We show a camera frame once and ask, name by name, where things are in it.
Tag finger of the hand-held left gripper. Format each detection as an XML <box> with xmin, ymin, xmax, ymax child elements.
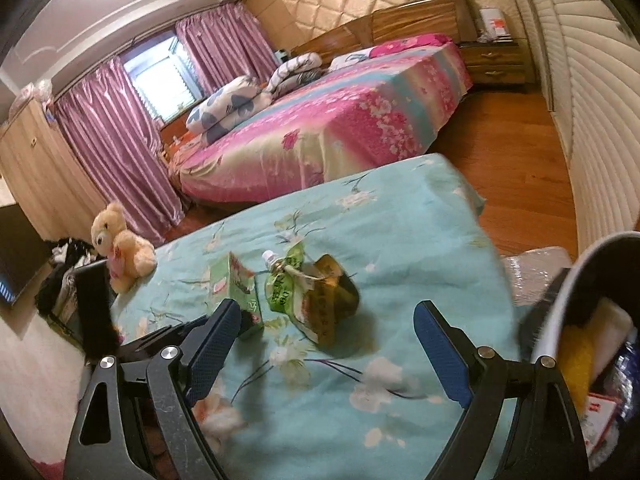
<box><xmin>120</xmin><ymin>316</ymin><xmax>211</xmax><ymax>362</ymax></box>

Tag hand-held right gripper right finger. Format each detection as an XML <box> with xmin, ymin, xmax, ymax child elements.
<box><xmin>413</xmin><ymin>300</ymin><xmax>591</xmax><ymax>480</ymax></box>

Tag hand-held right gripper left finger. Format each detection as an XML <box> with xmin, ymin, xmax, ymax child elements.
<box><xmin>64</xmin><ymin>298</ymin><xmax>242</xmax><ymax>480</ymax></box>

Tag green carton box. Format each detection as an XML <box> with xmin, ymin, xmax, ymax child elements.
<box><xmin>207</xmin><ymin>252</ymin><xmax>263</xmax><ymax>338</ymax></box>

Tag green spout pouch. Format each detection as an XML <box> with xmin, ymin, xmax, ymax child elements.
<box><xmin>262</xmin><ymin>241</ymin><xmax>308</xmax><ymax>313</ymax></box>

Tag gold olive snack bag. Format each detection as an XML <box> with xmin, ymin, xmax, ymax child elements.
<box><xmin>287</xmin><ymin>254</ymin><xmax>361</xmax><ymax>353</ymax></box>

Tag white round waste bin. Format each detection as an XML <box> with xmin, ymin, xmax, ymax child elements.
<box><xmin>517</xmin><ymin>230</ymin><xmax>640</xmax><ymax>476</ymax></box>

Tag white sponge block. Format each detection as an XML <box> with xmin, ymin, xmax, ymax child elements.
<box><xmin>587</xmin><ymin>297</ymin><xmax>638</xmax><ymax>381</ymax></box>

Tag red and white carton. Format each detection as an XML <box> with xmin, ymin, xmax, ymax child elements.
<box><xmin>582</xmin><ymin>392</ymin><xmax>621</xmax><ymax>456</ymax></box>

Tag blue plastic wrapper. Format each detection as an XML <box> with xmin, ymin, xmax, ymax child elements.
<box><xmin>602</xmin><ymin>340</ymin><xmax>640</xmax><ymax>441</ymax></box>

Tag pile of dark clothes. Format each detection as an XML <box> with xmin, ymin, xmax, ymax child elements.
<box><xmin>35</xmin><ymin>237</ymin><xmax>108</xmax><ymax>311</ymax></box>

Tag beige teddy bear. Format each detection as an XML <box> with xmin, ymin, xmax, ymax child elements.
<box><xmin>90</xmin><ymin>201</ymin><xmax>157</xmax><ymax>293</ymax></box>

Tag black television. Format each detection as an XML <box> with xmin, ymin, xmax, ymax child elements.
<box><xmin>0</xmin><ymin>204</ymin><xmax>53</xmax><ymax>307</ymax></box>

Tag teal floral blanket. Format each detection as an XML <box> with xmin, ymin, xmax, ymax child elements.
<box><xmin>107</xmin><ymin>152</ymin><xmax>521</xmax><ymax>480</ymax></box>

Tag clear plastic wrapped package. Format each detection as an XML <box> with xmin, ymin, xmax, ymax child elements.
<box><xmin>500</xmin><ymin>246</ymin><xmax>573</xmax><ymax>308</ymax></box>

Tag black bin liner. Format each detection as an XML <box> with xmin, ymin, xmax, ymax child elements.
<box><xmin>520</xmin><ymin>260</ymin><xmax>640</xmax><ymax>361</ymax></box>

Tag light wooden wardrobe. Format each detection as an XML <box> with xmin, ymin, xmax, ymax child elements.
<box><xmin>0</xmin><ymin>95</ymin><xmax>96</xmax><ymax>243</ymax></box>

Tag pink curtain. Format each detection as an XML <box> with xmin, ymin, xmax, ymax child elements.
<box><xmin>52</xmin><ymin>57</ymin><xmax>183</xmax><ymax>246</ymax></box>
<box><xmin>176</xmin><ymin>2</ymin><xmax>281</xmax><ymax>106</ymax></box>

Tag plastic bag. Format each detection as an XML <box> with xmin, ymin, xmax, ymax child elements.
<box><xmin>10</xmin><ymin>77</ymin><xmax>53</xmax><ymax>111</ymax></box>

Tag window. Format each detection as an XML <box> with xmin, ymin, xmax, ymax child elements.
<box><xmin>122</xmin><ymin>35</ymin><xmax>201</xmax><ymax>123</ymax></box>

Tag blue and white folded duvet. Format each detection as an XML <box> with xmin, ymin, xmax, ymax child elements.
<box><xmin>186</xmin><ymin>76</ymin><xmax>273</xmax><ymax>143</ymax></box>

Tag pink floral bed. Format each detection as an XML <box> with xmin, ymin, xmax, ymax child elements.
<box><xmin>167</xmin><ymin>35</ymin><xmax>473</xmax><ymax>206</ymax></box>

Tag grey and white folded duvet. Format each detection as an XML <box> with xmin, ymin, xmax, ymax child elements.
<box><xmin>265</xmin><ymin>52</ymin><xmax>323</xmax><ymax>93</ymax></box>

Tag wooden nightstand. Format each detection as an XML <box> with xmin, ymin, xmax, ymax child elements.
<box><xmin>459</xmin><ymin>40</ymin><xmax>536</xmax><ymax>92</ymax></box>

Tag cream slatted wardrobe doors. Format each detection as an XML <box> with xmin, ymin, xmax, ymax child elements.
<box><xmin>510</xmin><ymin>0</ymin><xmax>640</xmax><ymax>261</ymax></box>

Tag white printed pillow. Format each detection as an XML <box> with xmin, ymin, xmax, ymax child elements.
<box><xmin>330</xmin><ymin>46</ymin><xmax>381</xmax><ymax>68</ymax></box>

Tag pink pillow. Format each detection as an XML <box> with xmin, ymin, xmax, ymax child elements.
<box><xmin>370</xmin><ymin>32</ymin><xmax>451</xmax><ymax>56</ymax></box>

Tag white box with orange label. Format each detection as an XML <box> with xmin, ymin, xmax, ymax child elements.
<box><xmin>477</xmin><ymin>7</ymin><xmax>513</xmax><ymax>43</ymax></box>

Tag wooden headboard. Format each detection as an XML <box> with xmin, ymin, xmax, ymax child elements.
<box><xmin>290</xmin><ymin>0</ymin><xmax>476</xmax><ymax>61</ymax></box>

